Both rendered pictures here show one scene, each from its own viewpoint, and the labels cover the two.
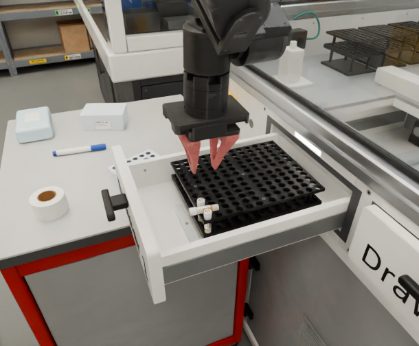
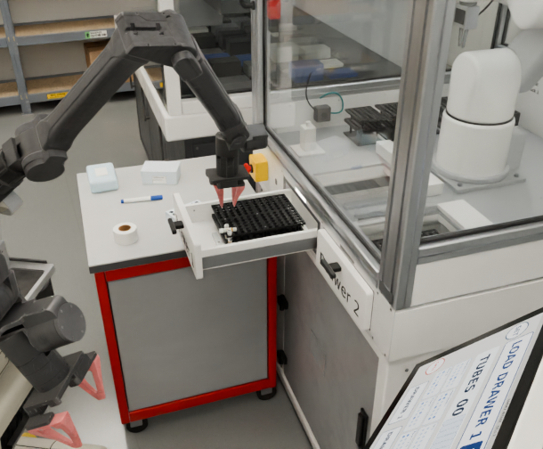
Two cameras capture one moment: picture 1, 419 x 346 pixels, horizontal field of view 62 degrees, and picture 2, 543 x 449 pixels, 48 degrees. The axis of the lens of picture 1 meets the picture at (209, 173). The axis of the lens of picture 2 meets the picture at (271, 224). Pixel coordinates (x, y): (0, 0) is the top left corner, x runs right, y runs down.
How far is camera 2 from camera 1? 111 cm
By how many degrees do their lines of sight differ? 5
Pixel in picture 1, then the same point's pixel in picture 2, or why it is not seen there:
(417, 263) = (332, 255)
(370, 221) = (320, 237)
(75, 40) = not seen: hidden behind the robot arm
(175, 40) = not seen: hidden behind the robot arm
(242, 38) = (239, 144)
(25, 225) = (109, 247)
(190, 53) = (218, 147)
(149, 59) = (201, 120)
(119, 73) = (174, 133)
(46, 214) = (125, 240)
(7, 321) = not seen: hidden behind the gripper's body
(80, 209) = (146, 240)
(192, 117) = (220, 176)
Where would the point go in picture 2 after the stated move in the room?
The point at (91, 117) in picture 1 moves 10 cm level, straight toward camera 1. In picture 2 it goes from (150, 173) to (154, 185)
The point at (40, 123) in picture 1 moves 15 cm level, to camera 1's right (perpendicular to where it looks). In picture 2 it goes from (109, 176) to (152, 177)
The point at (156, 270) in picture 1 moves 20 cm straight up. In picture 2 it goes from (198, 255) to (193, 184)
